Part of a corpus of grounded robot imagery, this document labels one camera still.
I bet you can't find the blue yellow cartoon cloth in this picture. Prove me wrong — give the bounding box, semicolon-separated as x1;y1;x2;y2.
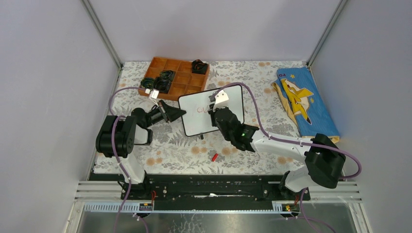
272;67;340;143

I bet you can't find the black tape roll top right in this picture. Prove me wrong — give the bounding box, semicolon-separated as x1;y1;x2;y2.
191;59;208;75

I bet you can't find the red marker cap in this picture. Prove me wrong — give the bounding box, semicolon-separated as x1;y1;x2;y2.
211;153;218;162

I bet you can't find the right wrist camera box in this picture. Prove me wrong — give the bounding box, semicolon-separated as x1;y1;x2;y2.
209;90;229;111

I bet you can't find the right aluminium frame post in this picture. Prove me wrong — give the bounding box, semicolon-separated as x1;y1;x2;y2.
306;0;349;67

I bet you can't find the orange compartment tray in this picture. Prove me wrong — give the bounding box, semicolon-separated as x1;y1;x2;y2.
138;57;210;101

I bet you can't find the black tape roll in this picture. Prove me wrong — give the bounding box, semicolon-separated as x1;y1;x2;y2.
154;77;172;94
159;70;175;82
140;77;155;90
191;59;208;75

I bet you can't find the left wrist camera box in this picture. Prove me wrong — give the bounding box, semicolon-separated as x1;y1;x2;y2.
145;88;159;106

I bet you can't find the aluminium frame post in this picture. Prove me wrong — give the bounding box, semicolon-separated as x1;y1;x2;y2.
80;0;123;69
306;0;349;67

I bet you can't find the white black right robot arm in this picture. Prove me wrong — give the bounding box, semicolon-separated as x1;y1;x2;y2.
208;107;345;200

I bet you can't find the black tape roll lower middle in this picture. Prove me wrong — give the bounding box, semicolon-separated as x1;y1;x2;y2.
154;77;172;94

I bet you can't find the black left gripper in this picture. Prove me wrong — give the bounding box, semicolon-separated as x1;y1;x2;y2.
144;99;186;128

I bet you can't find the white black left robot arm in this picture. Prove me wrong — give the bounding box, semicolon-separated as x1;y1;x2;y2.
95;100;187;200

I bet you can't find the black tape roll upper middle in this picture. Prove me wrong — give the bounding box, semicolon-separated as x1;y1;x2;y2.
159;70;175;82

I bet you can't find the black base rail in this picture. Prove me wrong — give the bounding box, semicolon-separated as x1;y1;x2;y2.
88;173;343;213

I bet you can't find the left aluminium frame post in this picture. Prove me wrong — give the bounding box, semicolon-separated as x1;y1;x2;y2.
80;0;123;69

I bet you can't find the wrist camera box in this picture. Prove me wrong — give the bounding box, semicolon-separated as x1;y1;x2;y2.
209;90;229;111
145;88;159;106

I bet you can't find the black tape roll left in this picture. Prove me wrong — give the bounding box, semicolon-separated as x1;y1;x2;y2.
140;77;155;90

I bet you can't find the small black-framed whiteboard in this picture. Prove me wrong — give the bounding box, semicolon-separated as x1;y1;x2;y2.
178;85;244;136

